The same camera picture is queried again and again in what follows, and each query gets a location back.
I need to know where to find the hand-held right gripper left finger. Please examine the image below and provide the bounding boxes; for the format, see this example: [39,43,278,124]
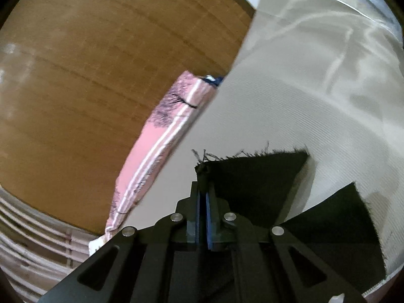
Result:
[38,181,201,303]

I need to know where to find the white floral pillow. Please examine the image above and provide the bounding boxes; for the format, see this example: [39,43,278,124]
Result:
[88,235,109,257]

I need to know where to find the black pants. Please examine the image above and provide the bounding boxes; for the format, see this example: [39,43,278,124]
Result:
[193,145,387,288]

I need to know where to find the pink tree-print pillow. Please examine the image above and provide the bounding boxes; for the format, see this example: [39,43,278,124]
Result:
[105,70,219,238]

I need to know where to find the grey bed mat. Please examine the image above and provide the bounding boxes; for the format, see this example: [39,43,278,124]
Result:
[125,0,404,298]

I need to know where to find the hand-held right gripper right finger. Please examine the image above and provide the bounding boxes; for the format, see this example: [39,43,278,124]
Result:
[205,184,368,303]

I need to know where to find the wooden headboard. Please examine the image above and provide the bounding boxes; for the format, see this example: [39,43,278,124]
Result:
[0,0,257,237]

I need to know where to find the small blue cloth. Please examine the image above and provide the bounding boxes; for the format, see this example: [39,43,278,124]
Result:
[202,75,224,88]

